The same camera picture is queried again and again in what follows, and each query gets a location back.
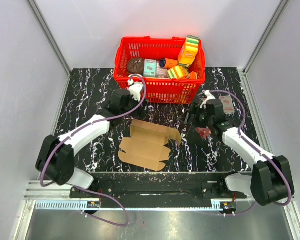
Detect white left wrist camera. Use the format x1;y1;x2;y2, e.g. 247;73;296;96
127;79;144;102

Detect white Kamenoko sponge pack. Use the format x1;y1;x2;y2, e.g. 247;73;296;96
219;95;235;115

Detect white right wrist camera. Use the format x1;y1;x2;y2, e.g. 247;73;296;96
199;90;216;109

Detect small orange packet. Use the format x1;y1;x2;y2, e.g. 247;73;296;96
186;71;198;80

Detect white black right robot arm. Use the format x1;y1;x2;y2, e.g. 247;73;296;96
184;99;295;206

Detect pink white small box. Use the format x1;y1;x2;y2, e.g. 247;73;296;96
156;66;168;79

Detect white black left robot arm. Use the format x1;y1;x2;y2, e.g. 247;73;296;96
35;88;147;198

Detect left aluminium frame post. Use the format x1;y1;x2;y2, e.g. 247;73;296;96
26;0;72;76

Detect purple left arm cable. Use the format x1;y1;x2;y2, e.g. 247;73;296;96
39;73;148;227

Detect right aluminium frame post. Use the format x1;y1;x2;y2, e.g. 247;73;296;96
242;0;290;75

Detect aluminium slotted rail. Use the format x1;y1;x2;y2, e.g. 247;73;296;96
24;179;295;212

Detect brown cardboard box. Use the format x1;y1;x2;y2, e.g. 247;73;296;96
118;119;182;172

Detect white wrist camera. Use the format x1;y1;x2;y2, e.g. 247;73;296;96
199;90;216;109
127;79;144;102

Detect aluminium frame post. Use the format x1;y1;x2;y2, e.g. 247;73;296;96
26;0;72;76
242;0;290;75

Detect small red plastic packet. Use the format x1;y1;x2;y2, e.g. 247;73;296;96
195;127;212;139

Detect tall orange sponge pack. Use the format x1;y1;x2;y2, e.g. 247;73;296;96
177;35;200;68

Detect teal white small box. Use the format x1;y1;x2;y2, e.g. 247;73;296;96
143;59;157;78

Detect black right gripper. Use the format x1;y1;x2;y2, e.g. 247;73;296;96
179;102;214;129

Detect red plastic shopping basket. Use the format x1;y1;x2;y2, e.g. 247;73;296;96
113;36;206;104

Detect orange cylindrical can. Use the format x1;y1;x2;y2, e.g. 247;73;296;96
159;58;179;70

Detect yellow green sponge pack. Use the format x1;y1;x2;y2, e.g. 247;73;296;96
167;65;190;80

